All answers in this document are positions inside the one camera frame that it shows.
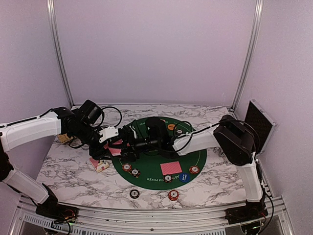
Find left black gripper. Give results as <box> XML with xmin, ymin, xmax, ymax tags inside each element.
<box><xmin>71</xmin><ymin>121</ymin><xmax>114</xmax><ymax>160</ymax></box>

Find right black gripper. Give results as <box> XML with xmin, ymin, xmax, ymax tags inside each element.
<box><xmin>108</xmin><ymin>132</ymin><xmax>159</xmax><ymax>163</ymax></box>

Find red playing card deck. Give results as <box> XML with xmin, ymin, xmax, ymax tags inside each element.
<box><xmin>104</xmin><ymin>140</ymin><xmax>122</xmax><ymax>157</ymax></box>

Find red chips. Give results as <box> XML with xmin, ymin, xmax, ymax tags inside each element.
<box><xmin>189</xmin><ymin>165</ymin><xmax>200</xmax><ymax>174</ymax></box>
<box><xmin>122</xmin><ymin>164</ymin><xmax>132</xmax><ymax>172</ymax></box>

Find orange big blind button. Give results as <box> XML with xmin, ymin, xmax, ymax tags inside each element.
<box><xmin>168</xmin><ymin>124</ymin><xmax>176</xmax><ymax>131</ymax></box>

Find card dealt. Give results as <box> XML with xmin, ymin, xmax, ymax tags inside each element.
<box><xmin>160</xmin><ymin>161</ymin><xmax>182</xmax><ymax>176</ymax></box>

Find black poker chip stack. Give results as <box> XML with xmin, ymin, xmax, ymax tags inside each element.
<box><xmin>130</xmin><ymin>189</ymin><xmax>140</xmax><ymax>199</ymax></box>

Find blue small blind button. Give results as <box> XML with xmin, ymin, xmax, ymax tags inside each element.
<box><xmin>179</xmin><ymin>173</ymin><xmax>190</xmax><ymax>183</ymax></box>

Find red poker chip stack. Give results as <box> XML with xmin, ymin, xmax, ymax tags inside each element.
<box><xmin>168</xmin><ymin>189</ymin><xmax>179</xmax><ymax>201</ymax></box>

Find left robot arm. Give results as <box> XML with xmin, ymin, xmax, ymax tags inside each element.
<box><xmin>0</xmin><ymin>100</ymin><xmax>105</xmax><ymax>219</ymax></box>

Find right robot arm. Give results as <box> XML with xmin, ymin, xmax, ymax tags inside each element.
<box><xmin>119</xmin><ymin>115</ymin><xmax>265</xmax><ymax>219</ymax></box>

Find woven bamboo tray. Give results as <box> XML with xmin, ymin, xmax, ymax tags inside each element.
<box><xmin>57</xmin><ymin>134</ymin><xmax>74</xmax><ymax>144</ymax></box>

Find playing card box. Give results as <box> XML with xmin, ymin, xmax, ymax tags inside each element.
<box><xmin>89</xmin><ymin>158</ymin><xmax>109</xmax><ymax>173</ymax></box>

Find round green poker mat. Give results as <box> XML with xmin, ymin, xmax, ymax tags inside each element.
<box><xmin>109</xmin><ymin>117</ymin><xmax>207</xmax><ymax>190</ymax></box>

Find aluminium poker chip case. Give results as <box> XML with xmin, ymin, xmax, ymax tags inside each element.
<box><xmin>245</xmin><ymin>99</ymin><xmax>277</xmax><ymax>154</ymax></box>

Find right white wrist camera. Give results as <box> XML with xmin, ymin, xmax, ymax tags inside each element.
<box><xmin>129</xmin><ymin>125</ymin><xmax>138</xmax><ymax>139</ymax></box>

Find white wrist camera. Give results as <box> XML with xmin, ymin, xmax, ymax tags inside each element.
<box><xmin>129</xmin><ymin>125</ymin><xmax>138</xmax><ymax>139</ymax></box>
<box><xmin>98</xmin><ymin>126</ymin><xmax>121</xmax><ymax>143</ymax></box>

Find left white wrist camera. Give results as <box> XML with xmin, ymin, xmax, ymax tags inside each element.
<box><xmin>98</xmin><ymin>126</ymin><xmax>121</xmax><ymax>143</ymax></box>

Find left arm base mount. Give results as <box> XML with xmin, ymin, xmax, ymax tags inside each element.
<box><xmin>36</xmin><ymin>204</ymin><xmax>78</xmax><ymax>223</ymax></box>

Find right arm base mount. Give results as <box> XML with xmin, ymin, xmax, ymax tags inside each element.
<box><xmin>225</xmin><ymin>206</ymin><xmax>268</xmax><ymax>224</ymax></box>

